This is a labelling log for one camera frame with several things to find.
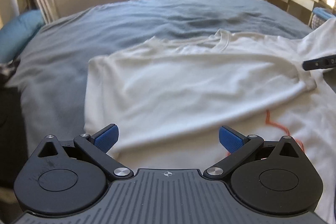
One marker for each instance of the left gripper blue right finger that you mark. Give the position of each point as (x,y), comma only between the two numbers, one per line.
(240,147)

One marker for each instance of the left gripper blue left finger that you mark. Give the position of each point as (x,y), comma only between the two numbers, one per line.
(94,148)

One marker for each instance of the light blue folded cloth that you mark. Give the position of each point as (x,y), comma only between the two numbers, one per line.
(323,13)

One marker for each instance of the black folded garment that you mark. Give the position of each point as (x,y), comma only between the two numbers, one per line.
(13,141)

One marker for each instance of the grey bed blanket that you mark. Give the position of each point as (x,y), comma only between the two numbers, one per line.
(52,75)

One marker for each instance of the plaid dark garment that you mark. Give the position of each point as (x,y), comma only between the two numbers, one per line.
(7,70)

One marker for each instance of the teal pillow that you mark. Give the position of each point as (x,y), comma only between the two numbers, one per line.
(17,33)

